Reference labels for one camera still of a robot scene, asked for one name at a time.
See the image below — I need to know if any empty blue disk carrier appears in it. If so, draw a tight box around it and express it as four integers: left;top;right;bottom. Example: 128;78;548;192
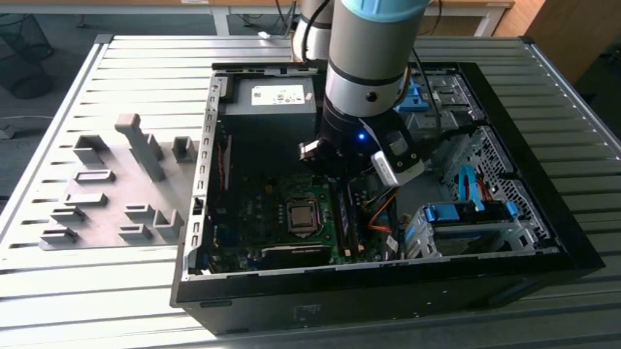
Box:
395;78;434;113

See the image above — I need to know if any orange flat wire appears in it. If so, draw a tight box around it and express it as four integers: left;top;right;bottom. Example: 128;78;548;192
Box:
366;188;402;233

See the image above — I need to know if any black mesh waste bin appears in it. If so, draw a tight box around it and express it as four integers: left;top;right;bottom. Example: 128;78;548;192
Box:
0;14;55;100

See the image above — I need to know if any green motherboard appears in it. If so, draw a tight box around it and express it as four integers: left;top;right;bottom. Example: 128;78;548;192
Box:
208;170;389;273

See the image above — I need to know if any grey metal drive cage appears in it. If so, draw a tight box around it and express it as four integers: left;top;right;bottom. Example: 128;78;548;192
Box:
405;212;560;260
402;71;486;156

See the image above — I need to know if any silver CPU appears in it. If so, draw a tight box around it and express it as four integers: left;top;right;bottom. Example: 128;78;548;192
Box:
290;204;318;228

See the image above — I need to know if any blue RAM stick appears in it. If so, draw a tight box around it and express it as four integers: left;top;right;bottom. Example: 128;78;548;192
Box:
334;180;353;255
347;183;365;252

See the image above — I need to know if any red black twisted wire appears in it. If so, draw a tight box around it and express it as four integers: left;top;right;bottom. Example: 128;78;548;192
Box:
216;136;232;192

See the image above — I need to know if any red orange power wire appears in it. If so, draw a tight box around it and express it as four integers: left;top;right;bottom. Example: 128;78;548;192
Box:
475;177;495;204

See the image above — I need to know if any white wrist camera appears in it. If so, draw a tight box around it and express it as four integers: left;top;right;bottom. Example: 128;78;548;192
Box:
370;129;427;188

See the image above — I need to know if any metal socket cover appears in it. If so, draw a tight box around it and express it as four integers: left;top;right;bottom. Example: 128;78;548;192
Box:
284;198;323;237

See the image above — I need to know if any hard disk in blue carrier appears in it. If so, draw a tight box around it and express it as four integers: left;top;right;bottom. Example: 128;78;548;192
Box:
421;200;519;225

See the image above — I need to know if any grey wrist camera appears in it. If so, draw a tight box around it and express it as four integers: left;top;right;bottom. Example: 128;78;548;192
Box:
296;140;320;163

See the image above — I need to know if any black PC case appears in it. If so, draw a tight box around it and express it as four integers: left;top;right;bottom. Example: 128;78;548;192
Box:
168;61;606;335

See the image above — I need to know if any brown wooden cabinet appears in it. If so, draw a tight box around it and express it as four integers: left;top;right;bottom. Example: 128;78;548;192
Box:
494;0;621;87

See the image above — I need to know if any grey power supply unit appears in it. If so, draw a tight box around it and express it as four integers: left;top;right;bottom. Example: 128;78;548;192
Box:
218;76;331;172

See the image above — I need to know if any blue data wire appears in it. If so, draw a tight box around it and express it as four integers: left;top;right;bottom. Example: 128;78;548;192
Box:
457;164;486;212

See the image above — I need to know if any grey parts rack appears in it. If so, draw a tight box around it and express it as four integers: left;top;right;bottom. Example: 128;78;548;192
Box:
37;113;200;252

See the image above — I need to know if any black RAM slot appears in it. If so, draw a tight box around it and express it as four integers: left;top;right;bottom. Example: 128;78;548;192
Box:
330;177;342;255

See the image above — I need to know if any black graphics card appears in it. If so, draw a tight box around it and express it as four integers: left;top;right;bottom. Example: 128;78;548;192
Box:
260;242;335;268

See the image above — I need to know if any white frame wooden desk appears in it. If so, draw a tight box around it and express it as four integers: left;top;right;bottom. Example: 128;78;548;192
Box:
0;0;515;37

